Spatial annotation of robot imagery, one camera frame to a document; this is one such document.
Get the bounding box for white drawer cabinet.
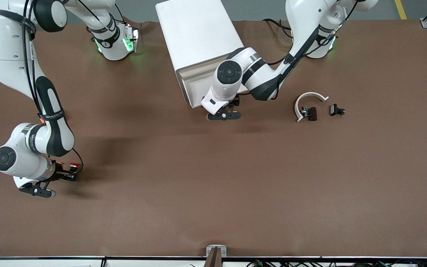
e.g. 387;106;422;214
155;0;246;109

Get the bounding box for small brown black component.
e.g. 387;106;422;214
301;106;318;122

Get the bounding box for brown table mat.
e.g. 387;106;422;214
0;19;427;258

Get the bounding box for white curved plastic ring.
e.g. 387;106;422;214
294;92;329;122

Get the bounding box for black base power cable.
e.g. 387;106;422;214
263;18;292;37

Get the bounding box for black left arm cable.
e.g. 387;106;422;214
267;0;366;67

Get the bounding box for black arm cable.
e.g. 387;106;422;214
267;0;366;67
21;0;85;175

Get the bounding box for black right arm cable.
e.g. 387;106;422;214
21;0;85;175

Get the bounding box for grey metal bracket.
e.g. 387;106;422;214
206;245;227;257

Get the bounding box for dark brown post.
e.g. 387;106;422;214
204;247;222;267

